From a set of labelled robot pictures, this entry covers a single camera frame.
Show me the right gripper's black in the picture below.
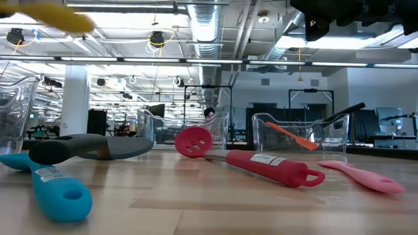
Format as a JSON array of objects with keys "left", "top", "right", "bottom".
[{"left": 289, "top": 0, "right": 404, "bottom": 42}]

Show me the black spatula with black handle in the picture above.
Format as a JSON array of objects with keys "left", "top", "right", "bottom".
[{"left": 321, "top": 101, "right": 367, "bottom": 127}]

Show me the orange spatula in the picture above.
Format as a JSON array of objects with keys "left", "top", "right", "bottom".
[{"left": 265, "top": 121, "right": 320, "bottom": 151}]

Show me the red slotted spoon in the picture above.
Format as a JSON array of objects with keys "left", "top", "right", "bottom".
[{"left": 174, "top": 126, "right": 327, "bottom": 189}]

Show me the pink spatula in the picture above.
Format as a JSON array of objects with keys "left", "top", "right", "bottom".
[{"left": 317, "top": 159, "right": 406, "bottom": 195}]

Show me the yellow spoon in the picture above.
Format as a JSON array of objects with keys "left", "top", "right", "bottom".
[{"left": 0, "top": 1, "right": 96, "bottom": 34}]

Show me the blue spoon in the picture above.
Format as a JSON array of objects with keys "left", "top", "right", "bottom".
[{"left": 0, "top": 153, "right": 93, "bottom": 224}]

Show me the ceiling light strip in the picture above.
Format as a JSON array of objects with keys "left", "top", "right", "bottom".
[{"left": 0, "top": 54, "right": 418, "bottom": 69}]

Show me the clear plastic bin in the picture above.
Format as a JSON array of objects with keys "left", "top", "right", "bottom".
[
  {"left": 137, "top": 108, "right": 231, "bottom": 152},
  {"left": 0, "top": 74, "right": 44, "bottom": 155},
  {"left": 251, "top": 112, "right": 351, "bottom": 155}
]

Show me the grey desk monitor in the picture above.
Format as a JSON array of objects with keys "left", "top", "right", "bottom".
[{"left": 374, "top": 106, "right": 405, "bottom": 132}]

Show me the person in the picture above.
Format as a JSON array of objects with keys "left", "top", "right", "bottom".
[{"left": 202, "top": 107, "right": 217, "bottom": 121}]

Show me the black gantry frame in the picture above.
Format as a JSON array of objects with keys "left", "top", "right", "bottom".
[{"left": 288, "top": 87, "right": 335, "bottom": 114}]

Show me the silver ventilation duct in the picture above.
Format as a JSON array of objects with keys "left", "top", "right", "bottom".
[{"left": 186, "top": 0, "right": 225, "bottom": 108}]

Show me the black aluminium frame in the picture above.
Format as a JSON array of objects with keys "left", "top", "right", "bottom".
[{"left": 19, "top": 138, "right": 418, "bottom": 161}]

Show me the black ceiling cable reel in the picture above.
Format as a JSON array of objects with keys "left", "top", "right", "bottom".
[
  {"left": 5, "top": 27, "right": 26, "bottom": 46},
  {"left": 148, "top": 30, "right": 167, "bottom": 49}
]

